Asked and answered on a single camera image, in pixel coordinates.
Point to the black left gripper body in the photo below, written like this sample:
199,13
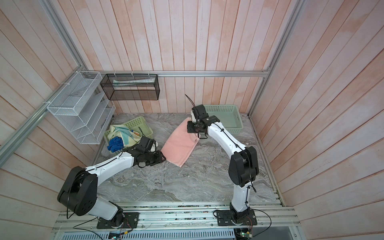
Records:
152,158

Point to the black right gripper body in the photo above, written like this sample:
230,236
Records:
193,127

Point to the pink towel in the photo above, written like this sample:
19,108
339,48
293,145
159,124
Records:
180,145

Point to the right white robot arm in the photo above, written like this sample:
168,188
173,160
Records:
243,166

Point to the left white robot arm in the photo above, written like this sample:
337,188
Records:
79,192

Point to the pale yellow teal towel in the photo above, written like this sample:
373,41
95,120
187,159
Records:
129,136

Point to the blue towel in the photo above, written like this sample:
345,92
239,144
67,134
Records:
115,144

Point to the light green towel basket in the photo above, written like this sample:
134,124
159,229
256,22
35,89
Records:
139,125

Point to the mint green empty basket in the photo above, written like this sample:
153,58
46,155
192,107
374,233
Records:
228,115

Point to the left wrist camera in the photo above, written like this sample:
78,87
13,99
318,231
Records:
146,145

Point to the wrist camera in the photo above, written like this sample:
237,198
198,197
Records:
199,112
146,145

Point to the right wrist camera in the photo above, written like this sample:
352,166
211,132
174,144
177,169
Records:
199,112

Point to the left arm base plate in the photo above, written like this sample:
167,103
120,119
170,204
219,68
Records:
121,220

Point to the black wire mesh basket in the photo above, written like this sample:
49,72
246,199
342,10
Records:
131,87

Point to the white wire mesh shelf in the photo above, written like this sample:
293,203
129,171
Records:
84,111

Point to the aluminium front rail frame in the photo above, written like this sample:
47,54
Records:
181,216

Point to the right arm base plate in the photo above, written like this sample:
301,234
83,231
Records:
232,218

